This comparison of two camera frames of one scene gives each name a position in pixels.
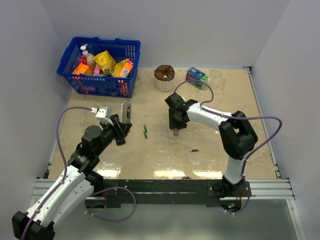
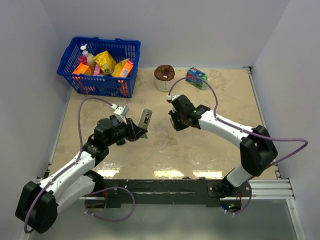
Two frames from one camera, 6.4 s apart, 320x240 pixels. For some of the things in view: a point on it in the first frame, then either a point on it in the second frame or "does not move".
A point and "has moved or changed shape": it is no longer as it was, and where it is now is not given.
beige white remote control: (126, 112) has moved or changed shape
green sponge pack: (194, 74) does not move
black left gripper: (120, 129) to (134, 132)
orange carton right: (127, 69) does not move
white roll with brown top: (164, 75) does not move
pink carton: (96, 70) does not move
